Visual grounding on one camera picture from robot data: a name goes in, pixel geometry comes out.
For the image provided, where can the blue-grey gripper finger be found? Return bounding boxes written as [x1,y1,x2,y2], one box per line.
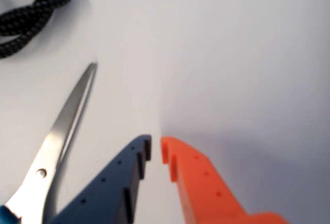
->
[47,135,152,224]

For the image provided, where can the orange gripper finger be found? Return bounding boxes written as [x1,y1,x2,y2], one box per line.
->
[160,136,291,224]

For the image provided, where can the scissors with blue handles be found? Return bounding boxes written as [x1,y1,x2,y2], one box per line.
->
[0,62,98,224]

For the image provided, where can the black braided cable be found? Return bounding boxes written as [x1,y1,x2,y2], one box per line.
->
[0,0,72,59]

